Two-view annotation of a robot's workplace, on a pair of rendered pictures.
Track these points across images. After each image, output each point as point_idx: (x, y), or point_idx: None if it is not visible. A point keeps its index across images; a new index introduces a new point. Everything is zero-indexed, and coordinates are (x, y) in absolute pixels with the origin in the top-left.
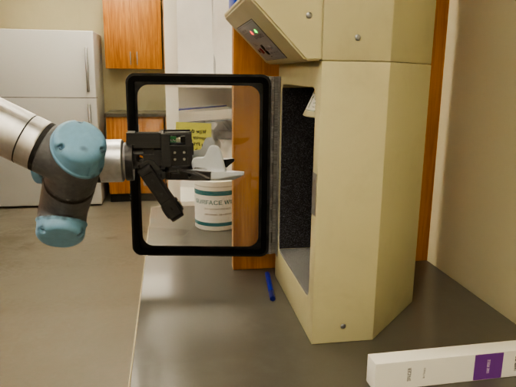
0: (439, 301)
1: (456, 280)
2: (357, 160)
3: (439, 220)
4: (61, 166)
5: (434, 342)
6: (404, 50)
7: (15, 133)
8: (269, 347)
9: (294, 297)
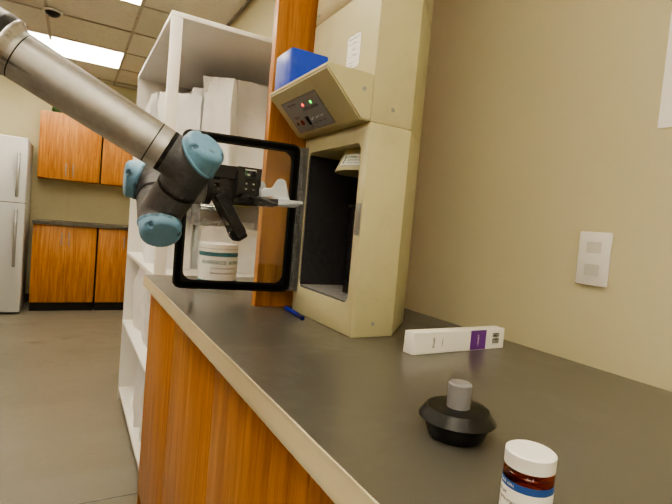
0: (420, 321)
1: None
2: (388, 196)
3: None
4: (191, 162)
5: None
6: (414, 127)
7: (154, 132)
8: (321, 339)
9: (324, 312)
